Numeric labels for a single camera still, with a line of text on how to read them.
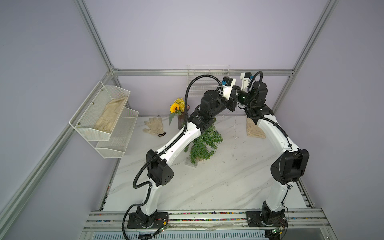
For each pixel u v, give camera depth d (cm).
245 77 70
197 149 75
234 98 60
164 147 52
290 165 49
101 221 75
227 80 56
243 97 68
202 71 91
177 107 91
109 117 79
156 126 114
